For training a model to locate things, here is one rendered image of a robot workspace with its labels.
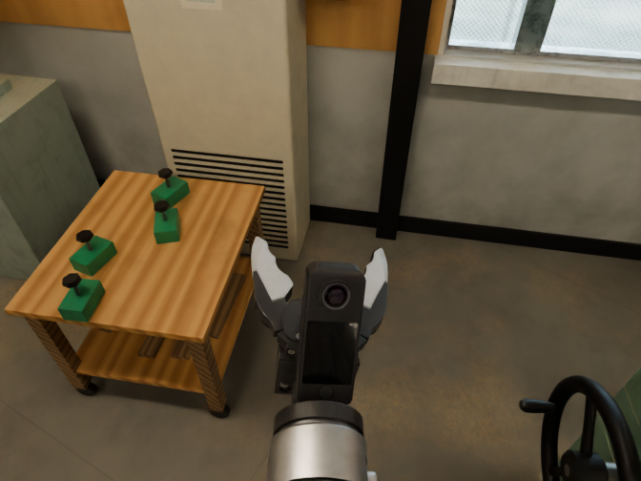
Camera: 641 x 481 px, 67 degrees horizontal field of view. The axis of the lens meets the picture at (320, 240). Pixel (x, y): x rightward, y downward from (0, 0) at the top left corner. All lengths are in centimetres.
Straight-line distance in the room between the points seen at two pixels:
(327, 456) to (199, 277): 114
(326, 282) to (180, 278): 113
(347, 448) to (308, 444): 3
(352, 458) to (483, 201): 194
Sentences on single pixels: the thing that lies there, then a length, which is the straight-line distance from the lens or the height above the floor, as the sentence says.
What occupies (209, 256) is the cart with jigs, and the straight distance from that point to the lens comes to 151.
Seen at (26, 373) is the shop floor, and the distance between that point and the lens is 213.
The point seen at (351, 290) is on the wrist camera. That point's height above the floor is 131.
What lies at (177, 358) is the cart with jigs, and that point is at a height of 19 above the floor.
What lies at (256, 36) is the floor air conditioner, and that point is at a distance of 163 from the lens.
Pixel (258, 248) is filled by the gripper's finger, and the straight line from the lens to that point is 49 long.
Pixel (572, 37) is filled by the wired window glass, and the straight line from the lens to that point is 201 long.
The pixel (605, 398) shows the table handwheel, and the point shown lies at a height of 94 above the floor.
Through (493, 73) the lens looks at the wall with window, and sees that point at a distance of 187.
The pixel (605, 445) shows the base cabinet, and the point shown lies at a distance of 125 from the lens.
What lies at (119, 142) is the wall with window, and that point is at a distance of 250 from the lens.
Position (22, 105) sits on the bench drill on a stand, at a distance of 214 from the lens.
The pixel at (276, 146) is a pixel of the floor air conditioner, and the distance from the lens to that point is 180.
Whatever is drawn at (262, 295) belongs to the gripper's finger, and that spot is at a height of 125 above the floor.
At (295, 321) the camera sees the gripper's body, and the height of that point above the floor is 125.
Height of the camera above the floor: 159
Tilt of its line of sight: 44 degrees down
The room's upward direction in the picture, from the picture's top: straight up
